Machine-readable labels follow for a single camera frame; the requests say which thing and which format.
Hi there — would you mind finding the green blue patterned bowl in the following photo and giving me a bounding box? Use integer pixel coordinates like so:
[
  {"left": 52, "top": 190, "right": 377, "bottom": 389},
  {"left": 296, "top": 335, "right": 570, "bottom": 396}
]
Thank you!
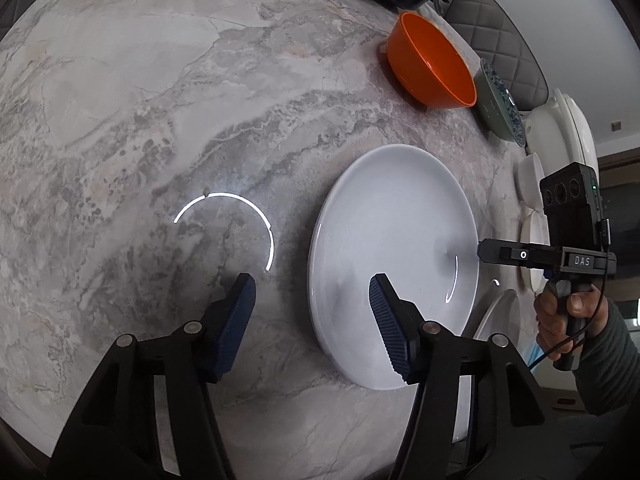
[{"left": 472, "top": 57, "right": 528, "bottom": 148}]

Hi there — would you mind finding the person's right forearm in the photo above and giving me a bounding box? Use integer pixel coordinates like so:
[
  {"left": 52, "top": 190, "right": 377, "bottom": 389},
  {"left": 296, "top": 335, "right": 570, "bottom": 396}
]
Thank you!
[{"left": 575, "top": 300, "right": 636, "bottom": 416}]

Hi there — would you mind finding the person's right hand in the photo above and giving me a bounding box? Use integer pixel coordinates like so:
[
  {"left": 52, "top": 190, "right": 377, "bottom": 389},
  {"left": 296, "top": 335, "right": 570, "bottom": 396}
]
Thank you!
[{"left": 534, "top": 282, "right": 608, "bottom": 361}]

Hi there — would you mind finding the large white plate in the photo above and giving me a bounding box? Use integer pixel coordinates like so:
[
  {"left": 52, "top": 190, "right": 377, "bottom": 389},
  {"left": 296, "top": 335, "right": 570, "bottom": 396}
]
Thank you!
[{"left": 307, "top": 144, "right": 480, "bottom": 392}]

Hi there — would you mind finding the orange bowl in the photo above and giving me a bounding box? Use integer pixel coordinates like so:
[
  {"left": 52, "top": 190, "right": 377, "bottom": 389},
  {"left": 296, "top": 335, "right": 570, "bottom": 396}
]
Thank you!
[{"left": 387, "top": 11, "right": 477, "bottom": 110}]

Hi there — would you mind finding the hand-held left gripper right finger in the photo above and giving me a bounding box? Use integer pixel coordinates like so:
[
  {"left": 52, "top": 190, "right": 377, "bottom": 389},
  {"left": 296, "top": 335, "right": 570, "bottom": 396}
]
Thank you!
[{"left": 369, "top": 273, "right": 566, "bottom": 480}]

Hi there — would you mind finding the white lidded container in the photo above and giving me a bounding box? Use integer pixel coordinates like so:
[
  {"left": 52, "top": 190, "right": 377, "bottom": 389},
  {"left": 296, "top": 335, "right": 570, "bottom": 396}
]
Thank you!
[{"left": 525, "top": 88, "right": 598, "bottom": 181}]

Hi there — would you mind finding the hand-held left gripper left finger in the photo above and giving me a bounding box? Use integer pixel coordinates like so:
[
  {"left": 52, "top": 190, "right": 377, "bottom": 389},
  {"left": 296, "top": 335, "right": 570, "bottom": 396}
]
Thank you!
[{"left": 47, "top": 273, "right": 257, "bottom": 480}]

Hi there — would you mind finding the small white bowl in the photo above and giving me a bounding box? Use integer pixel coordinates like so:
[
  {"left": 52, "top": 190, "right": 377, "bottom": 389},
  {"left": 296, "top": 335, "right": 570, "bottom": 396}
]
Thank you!
[{"left": 516, "top": 152, "right": 548, "bottom": 208}]

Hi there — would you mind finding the grey quilted chair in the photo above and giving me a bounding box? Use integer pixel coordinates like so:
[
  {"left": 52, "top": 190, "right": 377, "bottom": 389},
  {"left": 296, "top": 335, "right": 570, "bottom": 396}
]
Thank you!
[{"left": 446, "top": 0, "right": 550, "bottom": 111}]

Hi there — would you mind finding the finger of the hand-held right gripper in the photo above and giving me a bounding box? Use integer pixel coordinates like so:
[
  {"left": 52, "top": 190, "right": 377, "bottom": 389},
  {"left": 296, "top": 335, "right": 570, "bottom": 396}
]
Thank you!
[{"left": 477, "top": 239, "right": 565, "bottom": 267}]

